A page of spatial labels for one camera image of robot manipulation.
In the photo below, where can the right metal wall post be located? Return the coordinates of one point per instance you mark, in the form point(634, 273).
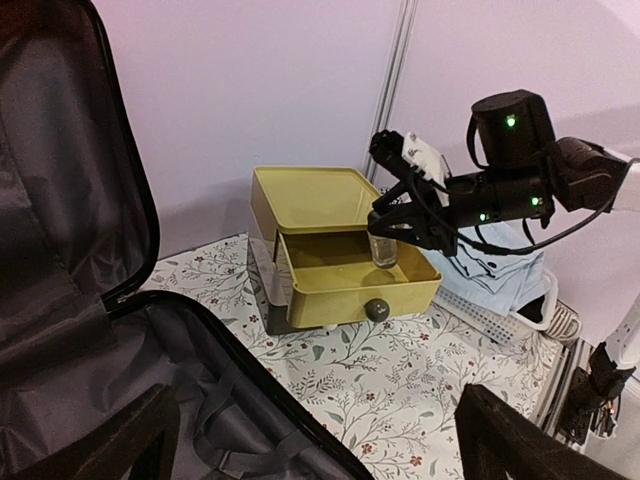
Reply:
point(399, 47)

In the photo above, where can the white plastic mesh basket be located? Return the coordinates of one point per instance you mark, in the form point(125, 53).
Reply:
point(504, 330)

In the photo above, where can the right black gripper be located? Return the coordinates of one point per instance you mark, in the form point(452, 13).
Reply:
point(431, 214)

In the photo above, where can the black garment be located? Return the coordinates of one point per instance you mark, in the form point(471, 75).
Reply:
point(534, 311)

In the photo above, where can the yellow and white storage box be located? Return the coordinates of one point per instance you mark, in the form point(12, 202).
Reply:
point(309, 256)

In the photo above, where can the pale blue garment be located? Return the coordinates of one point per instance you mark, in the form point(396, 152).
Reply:
point(497, 283)

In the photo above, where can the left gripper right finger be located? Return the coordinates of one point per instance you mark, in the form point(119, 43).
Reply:
point(496, 442)

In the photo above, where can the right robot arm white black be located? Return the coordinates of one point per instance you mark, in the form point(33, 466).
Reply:
point(513, 130)

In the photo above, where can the floral white tablecloth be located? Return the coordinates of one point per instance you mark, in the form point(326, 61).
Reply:
point(387, 391)

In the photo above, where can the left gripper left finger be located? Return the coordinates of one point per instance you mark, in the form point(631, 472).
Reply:
point(138, 442)

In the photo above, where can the pink and teal kids suitcase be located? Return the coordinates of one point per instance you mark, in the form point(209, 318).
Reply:
point(81, 336)

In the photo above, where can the silver ribbed metal cup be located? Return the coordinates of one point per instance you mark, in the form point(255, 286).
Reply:
point(565, 325)

